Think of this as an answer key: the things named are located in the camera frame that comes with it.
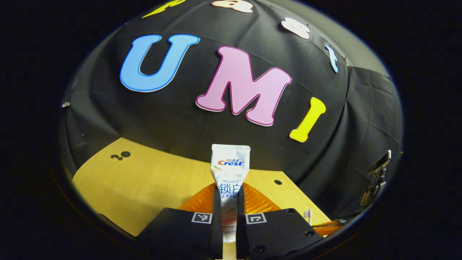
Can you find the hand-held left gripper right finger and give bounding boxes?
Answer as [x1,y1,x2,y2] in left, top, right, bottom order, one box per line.
[236,182,323,260]

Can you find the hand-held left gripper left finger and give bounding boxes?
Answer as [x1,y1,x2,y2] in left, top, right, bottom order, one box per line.
[139,182,223,260]

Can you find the white toothpaste tube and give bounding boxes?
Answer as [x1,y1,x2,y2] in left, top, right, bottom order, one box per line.
[211,144,251,243]

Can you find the wooden desktop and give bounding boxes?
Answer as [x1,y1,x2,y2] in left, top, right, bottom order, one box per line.
[72,137,332,260]

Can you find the black backdrop cloth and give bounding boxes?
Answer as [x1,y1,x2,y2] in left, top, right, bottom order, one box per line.
[60,0,404,221]

